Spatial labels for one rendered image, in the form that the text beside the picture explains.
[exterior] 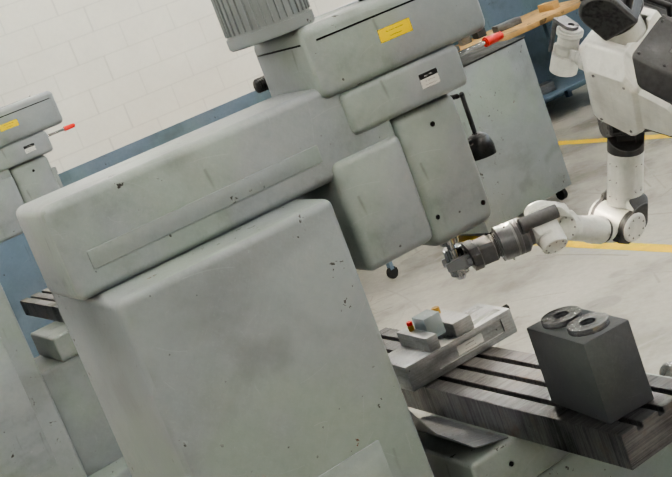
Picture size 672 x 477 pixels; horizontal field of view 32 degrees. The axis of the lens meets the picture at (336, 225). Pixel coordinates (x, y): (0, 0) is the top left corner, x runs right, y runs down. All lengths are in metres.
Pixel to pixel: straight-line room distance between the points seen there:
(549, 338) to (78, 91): 7.04
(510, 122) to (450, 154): 4.84
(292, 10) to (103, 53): 6.86
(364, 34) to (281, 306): 0.63
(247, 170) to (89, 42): 6.93
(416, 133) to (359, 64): 0.22
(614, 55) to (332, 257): 0.76
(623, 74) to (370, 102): 0.55
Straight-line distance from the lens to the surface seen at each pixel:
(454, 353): 3.05
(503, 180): 7.46
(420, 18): 2.65
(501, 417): 2.78
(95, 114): 9.28
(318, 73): 2.50
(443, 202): 2.69
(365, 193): 2.55
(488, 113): 7.42
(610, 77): 2.63
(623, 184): 2.99
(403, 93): 2.61
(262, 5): 2.51
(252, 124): 2.44
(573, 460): 2.91
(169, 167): 2.36
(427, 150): 2.66
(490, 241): 2.80
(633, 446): 2.48
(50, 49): 9.22
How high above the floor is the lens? 2.01
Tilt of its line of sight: 12 degrees down
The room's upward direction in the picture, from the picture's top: 21 degrees counter-clockwise
